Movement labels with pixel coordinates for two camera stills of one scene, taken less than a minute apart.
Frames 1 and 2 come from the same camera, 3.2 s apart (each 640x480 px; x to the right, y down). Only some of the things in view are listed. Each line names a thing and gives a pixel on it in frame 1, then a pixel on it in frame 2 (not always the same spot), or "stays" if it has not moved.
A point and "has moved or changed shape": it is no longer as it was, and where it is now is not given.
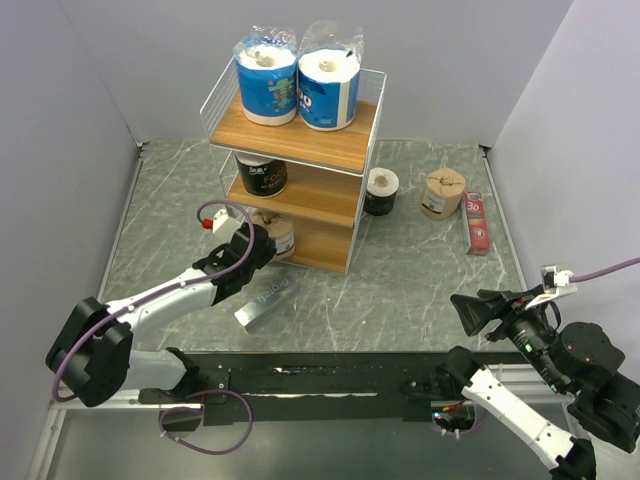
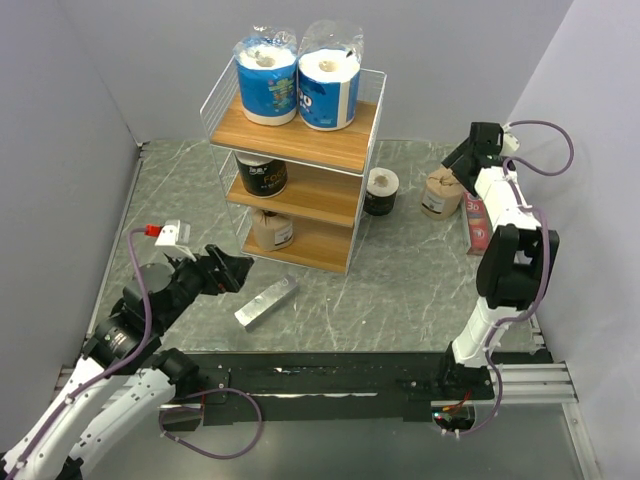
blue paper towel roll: [329, 73] stays
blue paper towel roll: [266, 61] stays
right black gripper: [473, 311] to [456, 154]
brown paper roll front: [280, 227] has moved or changed shape
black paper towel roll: [262, 176] stays
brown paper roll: [443, 194] stays
